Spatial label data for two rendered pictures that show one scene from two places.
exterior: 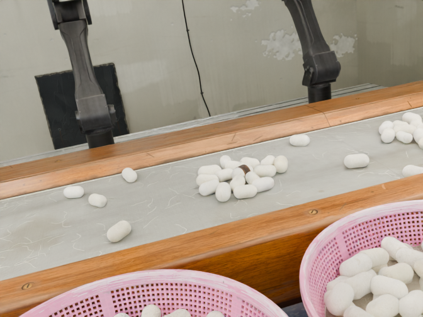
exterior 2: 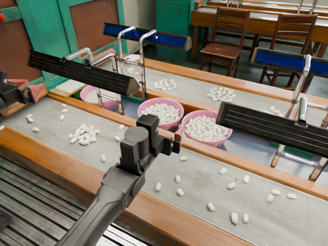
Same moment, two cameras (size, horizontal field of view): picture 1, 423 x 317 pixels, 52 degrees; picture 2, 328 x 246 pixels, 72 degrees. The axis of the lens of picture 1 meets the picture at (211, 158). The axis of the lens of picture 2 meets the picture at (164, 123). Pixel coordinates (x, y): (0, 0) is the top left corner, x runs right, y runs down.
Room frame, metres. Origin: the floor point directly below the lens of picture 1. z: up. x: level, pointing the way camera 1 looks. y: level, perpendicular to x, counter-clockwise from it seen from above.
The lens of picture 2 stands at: (1.07, 0.51, 1.52)
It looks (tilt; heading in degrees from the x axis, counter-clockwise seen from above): 39 degrees down; 220
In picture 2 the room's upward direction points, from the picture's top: straight up
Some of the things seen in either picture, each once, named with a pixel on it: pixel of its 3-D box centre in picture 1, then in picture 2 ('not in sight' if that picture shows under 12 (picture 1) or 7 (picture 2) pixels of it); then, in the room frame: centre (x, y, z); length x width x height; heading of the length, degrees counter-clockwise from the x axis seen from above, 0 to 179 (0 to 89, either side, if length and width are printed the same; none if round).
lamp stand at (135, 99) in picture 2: not in sight; (139, 66); (0.13, -0.49, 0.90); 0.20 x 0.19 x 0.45; 102
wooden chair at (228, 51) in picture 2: not in sight; (222, 49); (-1.58, -0.76, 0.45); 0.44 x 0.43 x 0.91; 99
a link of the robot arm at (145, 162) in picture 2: not in sight; (139, 159); (0.81, 0.21, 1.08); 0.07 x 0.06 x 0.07; 14
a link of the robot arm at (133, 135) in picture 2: not in sight; (129, 159); (0.84, 0.21, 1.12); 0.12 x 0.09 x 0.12; 14
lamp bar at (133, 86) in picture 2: not in sight; (77, 69); (0.60, -0.39, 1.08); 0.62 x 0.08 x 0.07; 102
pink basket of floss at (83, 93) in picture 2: not in sight; (102, 97); (0.37, -0.62, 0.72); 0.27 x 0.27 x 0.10
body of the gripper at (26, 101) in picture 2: not in sight; (9, 96); (0.90, -0.39, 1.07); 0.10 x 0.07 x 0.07; 104
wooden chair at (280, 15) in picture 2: not in sight; (290, 59); (-1.83, 0.00, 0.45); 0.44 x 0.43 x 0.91; 124
